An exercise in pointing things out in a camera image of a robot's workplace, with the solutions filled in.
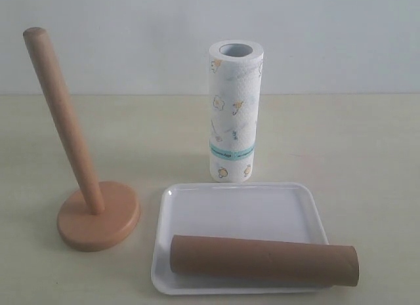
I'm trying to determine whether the patterned paper towel roll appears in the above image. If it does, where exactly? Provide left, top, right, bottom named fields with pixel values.
left=209, top=40, right=264, bottom=182

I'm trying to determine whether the brown cardboard tube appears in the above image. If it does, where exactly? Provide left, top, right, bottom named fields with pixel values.
left=169, top=235, right=360, bottom=287

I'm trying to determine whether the wooden paper towel holder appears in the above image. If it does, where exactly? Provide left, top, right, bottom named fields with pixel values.
left=22, top=27, right=140, bottom=252

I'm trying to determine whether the white plastic tray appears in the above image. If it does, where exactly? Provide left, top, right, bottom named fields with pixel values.
left=151, top=182, right=328, bottom=295

